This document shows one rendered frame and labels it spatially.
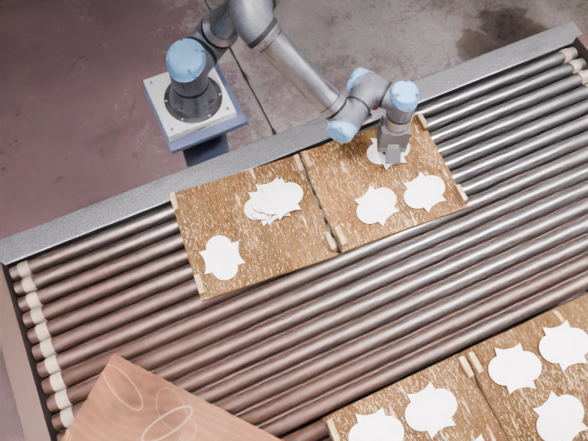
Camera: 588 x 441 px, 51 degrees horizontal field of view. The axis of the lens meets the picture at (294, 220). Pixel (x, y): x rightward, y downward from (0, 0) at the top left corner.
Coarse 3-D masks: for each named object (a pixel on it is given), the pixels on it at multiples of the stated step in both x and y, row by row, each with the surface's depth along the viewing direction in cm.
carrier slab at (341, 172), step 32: (416, 128) 194; (320, 160) 189; (352, 160) 189; (416, 160) 189; (320, 192) 184; (352, 192) 184; (448, 192) 185; (352, 224) 180; (384, 224) 180; (416, 224) 181
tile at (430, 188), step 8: (424, 176) 186; (432, 176) 186; (408, 184) 185; (416, 184) 185; (424, 184) 185; (432, 184) 185; (440, 184) 185; (408, 192) 184; (416, 192) 184; (424, 192) 184; (432, 192) 184; (440, 192) 184; (408, 200) 183; (416, 200) 183; (424, 200) 183; (432, 200) 183; (440, 200) 183; (416, 208) 182; (424, 208) 182
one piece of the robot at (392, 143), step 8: (384, 128) 175; (376, 136) 186; (384, 136) 176; (392, 136) 176; (400, 136) 176; (408, 136) 176; (384, 144) 180; (392, 144) 180; (400, 144) 180; (392, 152) 180; (400, 152) 180; (392, 160) 180; (400, 160) 180
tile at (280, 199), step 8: (280, 184) 182; (288, 184) 182; (296, 184) 182; (264, 192) 180; (272, 192) 180; (280, 192) 180; (288, 192) 181; (296, 192) 181; (264, 200) 179; (272, 200) 179; (280, 200) 179; (288, 200) 180; (296, 200) 180; (264, 208) 178; (272, 208) 178; (280, 208) 178; (288, 208) 178; (296, 208) 179; (280, 216) 177
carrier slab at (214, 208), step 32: (288, 160) 189; (192, 192) 184; (224, 192) 184; (192, 224) 180; (224, 224) 180; (256, 224) 180; (288, 224) 180; (320, 224) 180; (192, 256) 176; (256, 256) 176; (288, 256) 176; (320, 256) 176; (224, 288) 172
